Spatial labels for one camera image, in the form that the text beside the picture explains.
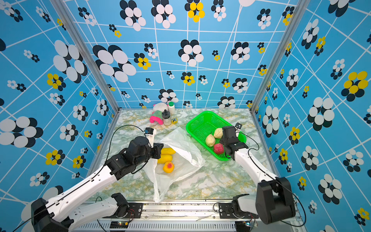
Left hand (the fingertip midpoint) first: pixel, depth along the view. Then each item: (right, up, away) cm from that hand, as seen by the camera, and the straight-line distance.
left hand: (166, 144), depth 74 cm
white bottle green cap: (-2, +22, +37) cm, 44 cm away
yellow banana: (+1, -3, -4) cm, 5 cm away
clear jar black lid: (-5, +14, +33) cm, 36 cm away
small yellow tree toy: (0, +13, +37) cm, 39 cm away
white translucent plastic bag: (+11, -6, -8) cm, 15 cm away
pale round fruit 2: (+26, -1, +19) cm, 33 cm away
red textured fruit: (+31, -5, +15) cm, 35 cm away
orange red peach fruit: (0, -15, +10) cm, 18 cm away
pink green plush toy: (-13, +15, +33) cm, 38 cm away
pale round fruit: (+32, +4, +24) cm, 40 cm away
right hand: (+37, +2, +13) cm, 40 cm away
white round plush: (-10, +24, +37) cm, 45 cm away
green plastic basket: (+25, +10, +35) cm, 44 cm away
